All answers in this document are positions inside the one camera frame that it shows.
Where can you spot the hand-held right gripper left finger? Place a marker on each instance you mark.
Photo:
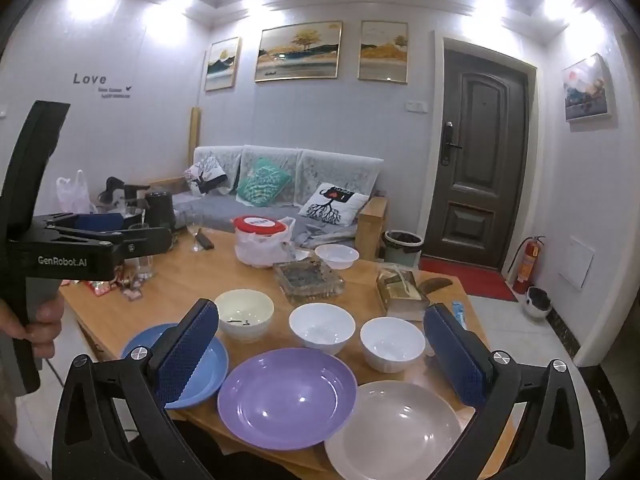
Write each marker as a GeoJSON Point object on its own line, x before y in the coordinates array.
{"type": "Point", "coordinates": [190, 355]}

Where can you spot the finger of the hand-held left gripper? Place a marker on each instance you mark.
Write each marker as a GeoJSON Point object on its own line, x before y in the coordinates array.
{"type": "Point", "coordinates": [100, 221]}
{"type": "Point", "coordinates": [145, 240]}

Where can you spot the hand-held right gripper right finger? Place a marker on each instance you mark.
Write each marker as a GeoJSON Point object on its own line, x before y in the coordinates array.
{"type": "Point", "coordinates": [457, 355]}

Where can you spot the blue plate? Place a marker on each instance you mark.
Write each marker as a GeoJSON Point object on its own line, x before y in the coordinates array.
{"type": "Point", "coordinates": [212, 370]}

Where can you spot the cream bowl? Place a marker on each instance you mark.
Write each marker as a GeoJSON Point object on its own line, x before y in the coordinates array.
{"type": "Point", "coordinates": [245, 305]}

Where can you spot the pale grey plate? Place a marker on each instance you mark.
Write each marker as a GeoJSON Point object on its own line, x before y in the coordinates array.
{"type": "Point", "coordinates": [395, 435]}

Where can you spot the purple plate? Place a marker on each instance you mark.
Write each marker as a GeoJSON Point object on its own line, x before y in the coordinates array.
{"type": "Point", "coordinates": [285, 400]}

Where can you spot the person's left forearm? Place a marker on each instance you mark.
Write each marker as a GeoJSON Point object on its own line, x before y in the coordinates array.
{"type": "Point", "coordinates": [12, 425]}

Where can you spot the person's left hand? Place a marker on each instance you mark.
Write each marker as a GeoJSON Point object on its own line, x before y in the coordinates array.
{"type": "Point", "coordinates": [47, 330]}

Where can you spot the printed drinking glass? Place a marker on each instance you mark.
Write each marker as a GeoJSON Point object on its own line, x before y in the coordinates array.
{"type": "Point", "coordinates": [145, 266]}

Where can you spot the black kettle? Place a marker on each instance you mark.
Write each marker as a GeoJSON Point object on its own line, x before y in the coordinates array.
{"type": "Point", "coordinates": [160, 210]}

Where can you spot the translucent plastic bag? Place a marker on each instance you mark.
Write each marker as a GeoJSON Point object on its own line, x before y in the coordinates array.
{"type": "Point", "coordinates": [75, 195]}

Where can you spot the black tea water dispenser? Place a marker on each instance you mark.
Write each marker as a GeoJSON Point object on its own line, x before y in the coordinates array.
{"type": "Point", "coordinates": [117, 187]}

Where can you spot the red snack packet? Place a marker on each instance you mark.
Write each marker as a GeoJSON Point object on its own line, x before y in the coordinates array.
{"type": "Point", "coordinates": [100, 286]}

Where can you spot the wine glass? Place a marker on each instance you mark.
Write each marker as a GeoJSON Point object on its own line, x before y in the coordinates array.
{"type": "Point", "coordinates": [195, 225]}

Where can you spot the pink floral packet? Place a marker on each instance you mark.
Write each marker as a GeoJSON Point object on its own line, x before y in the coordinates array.
{"type": "Point", "coordinates": [132, 293]}

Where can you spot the small black box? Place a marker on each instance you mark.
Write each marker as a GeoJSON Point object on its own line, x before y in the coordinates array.
{"type": "Point", "coordinates": [205, 240]}

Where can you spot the red doormat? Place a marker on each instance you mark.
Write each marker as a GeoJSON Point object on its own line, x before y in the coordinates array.
{"type": "Point", "coordinates": [475, 280]}

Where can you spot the gold tissue box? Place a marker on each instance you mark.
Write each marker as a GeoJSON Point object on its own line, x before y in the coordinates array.
{"type": "Point", "coordinates": [400, 295]}

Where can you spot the grey sofa with lace cover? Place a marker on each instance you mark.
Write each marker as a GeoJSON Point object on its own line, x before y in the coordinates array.
{"type": "Point", "coordinates": [225, 210]}

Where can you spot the white black floral cushion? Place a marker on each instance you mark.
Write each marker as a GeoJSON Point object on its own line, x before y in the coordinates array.
{"type": "Point", "coordinates": [205, 172]}

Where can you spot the silver black round object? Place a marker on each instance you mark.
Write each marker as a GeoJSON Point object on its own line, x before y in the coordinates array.
{"type": "Point", "coordinates": [537, 305]}

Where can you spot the person's dark pants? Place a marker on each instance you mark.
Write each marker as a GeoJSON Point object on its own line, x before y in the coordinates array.
{"type": "Point", "coordinates": [210, 455]}

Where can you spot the white plastic bag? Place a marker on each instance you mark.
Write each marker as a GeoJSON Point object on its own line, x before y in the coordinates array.
{"type": "Point", "coordinates": [255, 250]}

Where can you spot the red lidded round container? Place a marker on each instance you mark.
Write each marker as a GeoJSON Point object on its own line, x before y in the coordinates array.
{"type": "Point", "coordinates": [257, 224]}

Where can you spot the red fire extinguisher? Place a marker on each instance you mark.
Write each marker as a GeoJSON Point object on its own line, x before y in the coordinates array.
{"type": "Point", "coordinates": [527, 265]}

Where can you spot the upright wooden board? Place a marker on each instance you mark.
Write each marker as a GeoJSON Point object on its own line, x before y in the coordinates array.
{"type": "Point", "coordinates": [194, 135]}

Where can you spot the dark trash bin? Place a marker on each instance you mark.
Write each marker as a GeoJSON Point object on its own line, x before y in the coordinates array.
{"type": "Point", "coordinates": [402, 250]}

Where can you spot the teal patterned cushion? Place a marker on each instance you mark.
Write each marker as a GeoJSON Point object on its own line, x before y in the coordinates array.
{"type": "Point", "coordinates": [262, 185]}

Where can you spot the square glass ashtray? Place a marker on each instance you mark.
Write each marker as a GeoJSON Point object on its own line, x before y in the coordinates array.
{"type": "Point", "coordinates": [307, 280]}

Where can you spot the white disposable plastic bowl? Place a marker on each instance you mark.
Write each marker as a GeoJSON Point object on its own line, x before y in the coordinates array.
{"type": "Point", "coordinates": [337, 255]}

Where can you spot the white tree print cushion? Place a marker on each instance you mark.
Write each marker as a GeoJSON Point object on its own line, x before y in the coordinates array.
{"type": "Point", "coordinates": [330, 205]}

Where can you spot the small framed landscape painting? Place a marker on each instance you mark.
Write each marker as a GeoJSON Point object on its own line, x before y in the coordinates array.
{"type": "Point", "coordinates": [222, 64]}

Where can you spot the dark brown door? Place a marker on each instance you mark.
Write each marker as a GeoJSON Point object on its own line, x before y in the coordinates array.
{"type": "Point", "coordinates": [475, 160]}

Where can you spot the large framed landscape painting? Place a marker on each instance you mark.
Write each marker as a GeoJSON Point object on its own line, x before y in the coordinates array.
{"type": "Point", "coordinates": [298, 52]}

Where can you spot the unframed canvas painting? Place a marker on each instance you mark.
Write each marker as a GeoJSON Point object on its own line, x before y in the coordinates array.
{"type": "Point", "coordinates": [587, 87]}

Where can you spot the medium framed landscape painting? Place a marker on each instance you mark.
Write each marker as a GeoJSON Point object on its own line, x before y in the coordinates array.
{"type": "Point", "coordinates": [383, 52]}

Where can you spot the black wall lettering decal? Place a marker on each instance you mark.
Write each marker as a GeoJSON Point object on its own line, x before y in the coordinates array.
{"type": "Point", "coordinates": [90, 79]}

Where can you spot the white wall panel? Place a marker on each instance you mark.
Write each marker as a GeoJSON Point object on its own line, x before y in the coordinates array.
{"type": "Point", "coordinates": [576, 262]}

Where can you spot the white light switch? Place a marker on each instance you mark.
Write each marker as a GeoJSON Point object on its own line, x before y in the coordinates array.
{"type": "Point", "coordinates": [416, 106]}

